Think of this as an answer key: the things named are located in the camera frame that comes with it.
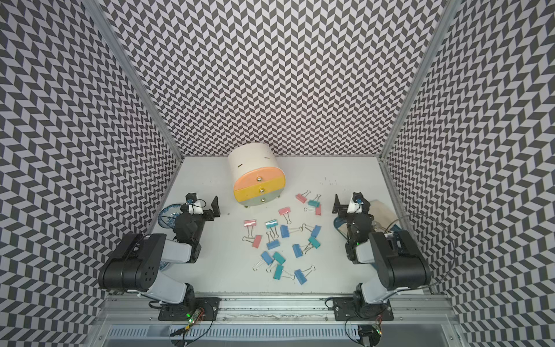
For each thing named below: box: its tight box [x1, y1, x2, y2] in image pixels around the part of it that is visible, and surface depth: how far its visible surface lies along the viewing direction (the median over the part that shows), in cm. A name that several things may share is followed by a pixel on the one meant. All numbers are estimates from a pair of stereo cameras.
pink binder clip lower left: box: [242, 234, 263, 249], surface depth 91 cm
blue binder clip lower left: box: [252, 250, 274, 273], surface depth 86 cm
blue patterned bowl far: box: [157, 203, 183, 229], surface depth 95 cm
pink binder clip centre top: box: [278, 206, 292, 225], surface depth 99 cm
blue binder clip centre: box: [280, 224, 290, 239], surface depth 93 cm
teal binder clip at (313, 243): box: [302, 235, 321, 255], surface depth 91 cm
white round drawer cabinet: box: [227, 142, 287, 207], surface depth 91 cm
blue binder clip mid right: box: [291, 243, 303, 259], surface depth 88 cm
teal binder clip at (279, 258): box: [273, 251, 286, 265], surface depth 87 cm
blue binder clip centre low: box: [265, 239, 281, 251], surface depth 90 cm
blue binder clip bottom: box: [286, 265, 316, 286], surface depth 82 cm
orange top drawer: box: [233, 166, 285, 191], surface depth 84 cm
